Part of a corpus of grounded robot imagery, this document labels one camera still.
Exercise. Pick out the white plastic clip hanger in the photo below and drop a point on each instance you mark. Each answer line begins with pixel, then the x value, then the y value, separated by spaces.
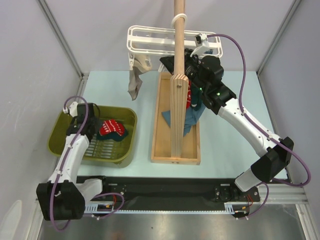
pixel 157 41

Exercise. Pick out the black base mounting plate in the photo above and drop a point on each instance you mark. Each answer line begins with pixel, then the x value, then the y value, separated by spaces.
pixel 176 194

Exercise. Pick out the dark green christmas sock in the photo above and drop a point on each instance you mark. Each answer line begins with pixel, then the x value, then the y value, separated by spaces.
pixel 196 100

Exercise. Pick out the olive green plastic bin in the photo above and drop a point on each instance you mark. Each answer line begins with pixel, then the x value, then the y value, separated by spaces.
pixel 105 153

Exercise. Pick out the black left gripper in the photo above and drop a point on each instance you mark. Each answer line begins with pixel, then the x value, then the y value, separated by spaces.
pixel 99 123

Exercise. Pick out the white slotted cable duct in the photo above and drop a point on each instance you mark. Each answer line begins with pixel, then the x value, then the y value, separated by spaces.
pixel 107 208

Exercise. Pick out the wooden pole stand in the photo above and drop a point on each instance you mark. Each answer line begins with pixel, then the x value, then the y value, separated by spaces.
pixel 178 82

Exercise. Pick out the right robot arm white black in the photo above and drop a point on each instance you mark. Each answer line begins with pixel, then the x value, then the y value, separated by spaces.
pixel 206 90

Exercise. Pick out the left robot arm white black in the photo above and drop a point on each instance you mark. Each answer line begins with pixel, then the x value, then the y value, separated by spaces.
pixel 60 198

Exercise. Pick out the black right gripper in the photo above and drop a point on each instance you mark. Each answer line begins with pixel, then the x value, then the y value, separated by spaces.
pixel 186 63

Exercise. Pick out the red santa christmas sock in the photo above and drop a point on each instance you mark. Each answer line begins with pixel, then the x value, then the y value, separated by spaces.
pixel 112 126

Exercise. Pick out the grey beige sock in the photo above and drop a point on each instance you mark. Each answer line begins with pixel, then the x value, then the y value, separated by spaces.
pixel 141 65

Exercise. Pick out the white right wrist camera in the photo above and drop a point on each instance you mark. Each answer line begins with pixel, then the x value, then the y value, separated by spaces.
pixel 202 45

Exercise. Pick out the light blue sock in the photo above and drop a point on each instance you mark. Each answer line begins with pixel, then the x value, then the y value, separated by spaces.
pixel 192 116

